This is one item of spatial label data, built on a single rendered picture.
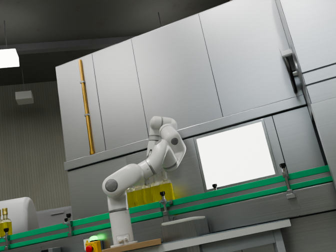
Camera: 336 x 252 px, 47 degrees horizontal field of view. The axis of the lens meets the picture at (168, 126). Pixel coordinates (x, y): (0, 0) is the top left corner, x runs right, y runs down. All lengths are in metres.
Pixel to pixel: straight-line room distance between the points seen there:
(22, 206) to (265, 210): 2.90
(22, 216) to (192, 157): 2.41
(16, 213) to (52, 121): 8.30
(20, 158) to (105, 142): 9.70
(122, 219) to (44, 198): 10.16
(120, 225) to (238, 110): 1.01
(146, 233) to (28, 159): 10.24
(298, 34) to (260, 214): 0.92
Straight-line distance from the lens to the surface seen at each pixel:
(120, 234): 1.83
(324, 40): 2.03
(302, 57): 2.00
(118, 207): 1.84
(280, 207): 2.04
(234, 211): 2.08
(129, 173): 1.77
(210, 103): 2.41
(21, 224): 4.30
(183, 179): 2.34
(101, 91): 2.74
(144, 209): 2.15
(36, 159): 12.18
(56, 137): 12.29
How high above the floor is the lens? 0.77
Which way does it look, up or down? 16 degrees up
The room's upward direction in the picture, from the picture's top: 11 degrees counter-clockwise
